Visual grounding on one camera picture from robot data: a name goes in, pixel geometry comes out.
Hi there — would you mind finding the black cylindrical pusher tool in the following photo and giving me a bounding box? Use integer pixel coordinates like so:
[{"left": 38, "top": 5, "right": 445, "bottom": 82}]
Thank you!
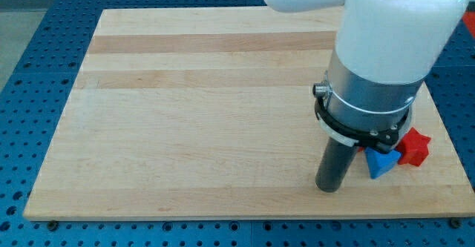
[{"left": 315, "top": 138, "right": 358, "bottom": 193}]

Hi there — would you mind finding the blue triangular block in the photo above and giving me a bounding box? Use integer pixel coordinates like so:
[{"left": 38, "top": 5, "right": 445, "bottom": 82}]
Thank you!
[{"left": 364, "top": 148, "right": 402, "bottom": 179}]

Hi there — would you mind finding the red star block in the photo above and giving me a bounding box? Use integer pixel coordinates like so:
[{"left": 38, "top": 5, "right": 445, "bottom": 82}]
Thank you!
[{"left": 396, "top": 128, "right": 431, "bottom": 167}]

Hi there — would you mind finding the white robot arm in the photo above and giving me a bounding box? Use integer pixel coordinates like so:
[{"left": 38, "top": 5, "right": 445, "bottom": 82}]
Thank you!
[{"left": 264, "top": 0, "right": 470, "bottom": 192}]

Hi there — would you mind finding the wooden board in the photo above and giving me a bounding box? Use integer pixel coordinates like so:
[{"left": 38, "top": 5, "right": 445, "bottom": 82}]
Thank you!
[{"left": 23, "top": 7, "right": 474, "bottom": 221}]

